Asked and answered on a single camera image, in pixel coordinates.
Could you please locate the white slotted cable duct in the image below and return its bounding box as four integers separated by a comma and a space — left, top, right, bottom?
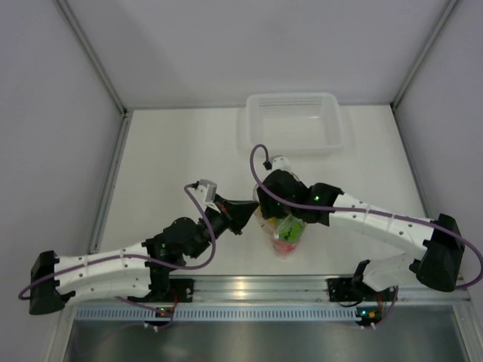
75, 305, 376, 322

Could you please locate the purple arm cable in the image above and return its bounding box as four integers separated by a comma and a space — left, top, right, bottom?
249, 145, 483, 290
18, 183, 217, 301

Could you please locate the white plastic basket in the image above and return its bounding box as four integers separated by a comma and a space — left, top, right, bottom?
245, 93, 346, 156

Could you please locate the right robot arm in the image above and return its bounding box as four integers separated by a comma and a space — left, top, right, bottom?
256, 170, 465, 299

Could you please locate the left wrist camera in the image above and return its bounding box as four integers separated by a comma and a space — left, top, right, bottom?
193, 179, 217, 208

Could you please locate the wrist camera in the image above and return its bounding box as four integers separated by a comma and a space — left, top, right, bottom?
263, 155, 291, 172
193, 179, 217, 208

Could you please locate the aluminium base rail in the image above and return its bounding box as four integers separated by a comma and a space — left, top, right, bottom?
188, 275, 471, 305

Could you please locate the green fake apple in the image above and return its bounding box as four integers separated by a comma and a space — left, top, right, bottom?
274, 218, 305, 244

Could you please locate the clear zip top bag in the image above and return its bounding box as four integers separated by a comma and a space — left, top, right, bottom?
254, 170, 308, 257

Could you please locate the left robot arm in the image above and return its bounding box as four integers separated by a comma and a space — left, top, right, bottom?
19, 197, 259, 315

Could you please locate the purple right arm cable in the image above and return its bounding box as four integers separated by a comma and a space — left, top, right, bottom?
249, 145, 483, 290

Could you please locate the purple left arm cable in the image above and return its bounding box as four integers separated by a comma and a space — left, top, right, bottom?
18, 183, 217, 301

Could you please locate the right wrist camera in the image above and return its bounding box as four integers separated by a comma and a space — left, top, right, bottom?
263, 155, 291, 172

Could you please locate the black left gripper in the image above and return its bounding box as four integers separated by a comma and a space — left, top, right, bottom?
189, 194, 259, 259

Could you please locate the aluminium frame rail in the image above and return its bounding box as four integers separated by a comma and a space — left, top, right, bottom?
54, 0, 128, 118

